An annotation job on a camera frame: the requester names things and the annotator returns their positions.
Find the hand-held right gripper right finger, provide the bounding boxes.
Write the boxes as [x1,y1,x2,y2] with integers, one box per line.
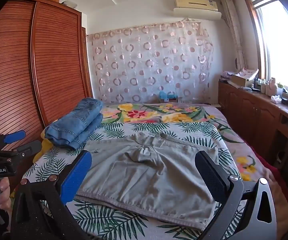
[195,151,276,240]

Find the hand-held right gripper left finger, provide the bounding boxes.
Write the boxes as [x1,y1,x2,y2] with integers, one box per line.
[10,150,92,240]

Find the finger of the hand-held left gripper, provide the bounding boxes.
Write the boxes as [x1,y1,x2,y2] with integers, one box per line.
[0,140,43,159]
[0,130,27,150]

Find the grey pants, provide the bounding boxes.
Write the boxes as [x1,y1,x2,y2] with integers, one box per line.
[76,131,222,232]

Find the yellow cloth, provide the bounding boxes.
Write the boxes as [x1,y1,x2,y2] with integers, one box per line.
[33,126,57,163]

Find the folded blue jeans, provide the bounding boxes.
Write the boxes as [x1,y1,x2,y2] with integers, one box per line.
[45,97,104,150]

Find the leaf print bedsheet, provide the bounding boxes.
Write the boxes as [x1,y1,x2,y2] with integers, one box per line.
[22,121,244,240]

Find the wooden slatted wardrobe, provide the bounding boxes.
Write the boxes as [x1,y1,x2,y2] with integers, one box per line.
[0,0,94,180]

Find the red cloth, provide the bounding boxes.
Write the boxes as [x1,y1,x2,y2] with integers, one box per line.
[254,152,288,204]

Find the wooden side cabinet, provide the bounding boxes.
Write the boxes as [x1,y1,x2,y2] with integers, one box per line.
[217,80,288,180]

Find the floral bed blanket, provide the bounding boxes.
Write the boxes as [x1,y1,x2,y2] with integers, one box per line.
[99,102,259,183]

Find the blue box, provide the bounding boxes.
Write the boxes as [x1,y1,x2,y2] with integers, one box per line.
[158,91,179,103]

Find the cardboard box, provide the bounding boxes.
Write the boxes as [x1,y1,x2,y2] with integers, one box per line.
[230,67,259,87]

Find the white bottle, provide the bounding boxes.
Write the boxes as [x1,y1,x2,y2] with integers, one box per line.
[267,77,279,97]

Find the circle pattern sheer curtain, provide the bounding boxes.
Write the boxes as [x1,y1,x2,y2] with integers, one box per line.
[86,19,214,105]

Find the tied window curtain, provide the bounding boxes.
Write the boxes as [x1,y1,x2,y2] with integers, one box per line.
[221,0,247,73]

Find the window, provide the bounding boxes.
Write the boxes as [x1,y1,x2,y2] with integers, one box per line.
[242,0,288,93]

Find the wall air conditioner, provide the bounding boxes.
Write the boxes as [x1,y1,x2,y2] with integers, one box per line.
[173,0,222,20]

